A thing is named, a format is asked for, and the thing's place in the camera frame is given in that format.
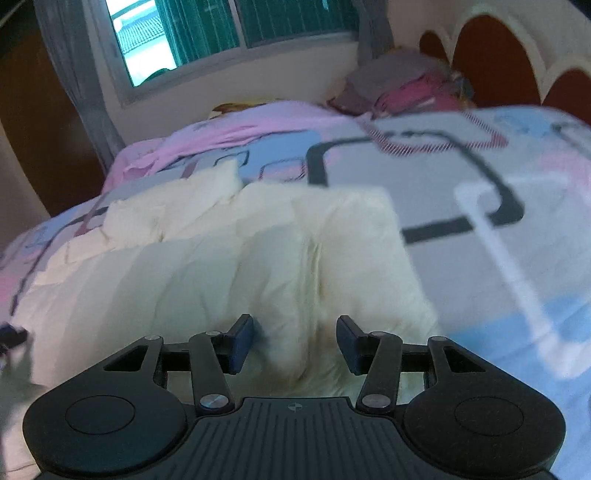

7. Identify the grey curtain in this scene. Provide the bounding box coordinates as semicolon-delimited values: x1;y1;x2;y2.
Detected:
33;0;122;172
355;0;394;77

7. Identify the yellow printed cloth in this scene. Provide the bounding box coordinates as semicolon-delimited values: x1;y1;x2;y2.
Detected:
211;99;266;118

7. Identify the pile of folded clothes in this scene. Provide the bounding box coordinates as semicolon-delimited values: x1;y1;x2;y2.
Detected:
327;47;476;117

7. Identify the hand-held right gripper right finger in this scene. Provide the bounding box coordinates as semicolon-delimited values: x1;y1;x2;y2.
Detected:
336;315;491;412

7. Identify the cream white garment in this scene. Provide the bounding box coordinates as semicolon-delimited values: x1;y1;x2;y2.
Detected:
0;159;443;472

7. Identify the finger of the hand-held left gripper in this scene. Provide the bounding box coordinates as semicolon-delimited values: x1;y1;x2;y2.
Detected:
0;325;29;355

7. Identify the window with green blinds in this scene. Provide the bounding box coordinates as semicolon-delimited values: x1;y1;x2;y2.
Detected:
102;0;370;108

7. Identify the wooden door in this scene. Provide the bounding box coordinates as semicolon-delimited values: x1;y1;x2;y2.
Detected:
0;0;108;219

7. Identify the bed with patterned sheet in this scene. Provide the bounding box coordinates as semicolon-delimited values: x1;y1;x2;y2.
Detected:
0;104;591;480

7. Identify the brown and white headboard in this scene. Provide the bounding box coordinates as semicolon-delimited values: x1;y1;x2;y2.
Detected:
418;0;591;112

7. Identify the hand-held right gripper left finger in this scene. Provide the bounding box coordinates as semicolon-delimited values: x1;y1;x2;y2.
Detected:
99;314;256;412

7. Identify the pink blanket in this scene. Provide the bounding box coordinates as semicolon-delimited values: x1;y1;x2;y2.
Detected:
102;100;372;195

